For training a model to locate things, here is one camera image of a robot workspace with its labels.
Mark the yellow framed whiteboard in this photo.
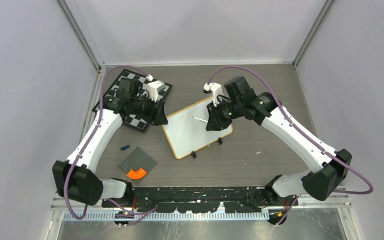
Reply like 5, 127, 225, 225
162, 97, 234, 160

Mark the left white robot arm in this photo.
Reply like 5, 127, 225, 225
52, 76, 168, 207

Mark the purple cable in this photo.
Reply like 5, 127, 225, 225
206, 65, 375, 227
63, 66, 158, 227

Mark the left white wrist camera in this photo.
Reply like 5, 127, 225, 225
146, 80, 165, 103

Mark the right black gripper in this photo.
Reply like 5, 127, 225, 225
206, 97, 243, 131

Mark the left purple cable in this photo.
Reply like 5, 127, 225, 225
63, 66, 158, 227

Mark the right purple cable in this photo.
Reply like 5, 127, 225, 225
206, 65, 375, 227

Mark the black white chessboard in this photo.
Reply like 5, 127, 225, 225
103, 69, 173, 133

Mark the grey studded baseplate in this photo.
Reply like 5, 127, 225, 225
118, 147, 158, 185

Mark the white slotted cable duct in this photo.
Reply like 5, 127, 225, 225
62, 210, 271, 222

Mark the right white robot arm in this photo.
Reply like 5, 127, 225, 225
203, 76, 352, 205

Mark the blue capped whiteboard marker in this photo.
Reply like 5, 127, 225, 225
192, 116, 208, 123

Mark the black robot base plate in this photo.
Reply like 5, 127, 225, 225
102, 186, 296, 214

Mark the aluminium frame rail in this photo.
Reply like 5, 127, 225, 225
52, 65, 113, 220

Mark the blue marker cap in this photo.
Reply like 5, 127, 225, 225
120, 145, 130, 151

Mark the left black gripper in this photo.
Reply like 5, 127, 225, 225
131, 92, 169, 126

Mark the orange curved block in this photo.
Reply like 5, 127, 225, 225
126, 167, 148, 181

